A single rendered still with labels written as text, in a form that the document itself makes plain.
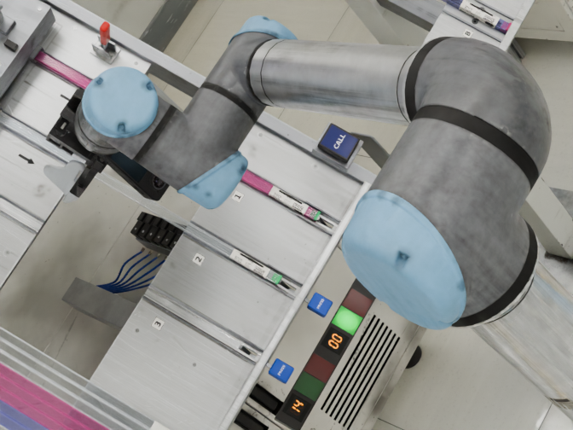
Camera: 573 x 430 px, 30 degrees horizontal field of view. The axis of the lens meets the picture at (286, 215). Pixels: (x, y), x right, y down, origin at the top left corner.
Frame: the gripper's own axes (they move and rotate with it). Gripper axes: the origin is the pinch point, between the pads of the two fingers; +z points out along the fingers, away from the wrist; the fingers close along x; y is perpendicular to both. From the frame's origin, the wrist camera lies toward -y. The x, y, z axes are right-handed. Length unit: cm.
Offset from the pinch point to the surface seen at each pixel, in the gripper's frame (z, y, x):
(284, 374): -1.2, -37.8, 11.3
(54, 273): 70, -7, 10
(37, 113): 14.5, 11.0, -3.5
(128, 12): 197, 15, -85
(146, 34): 201, 7, -84
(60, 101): 14.1, 9.4, -6.8
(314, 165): 3.4, -26.7, -18.0
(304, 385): -0.1, -41.5, 10.8
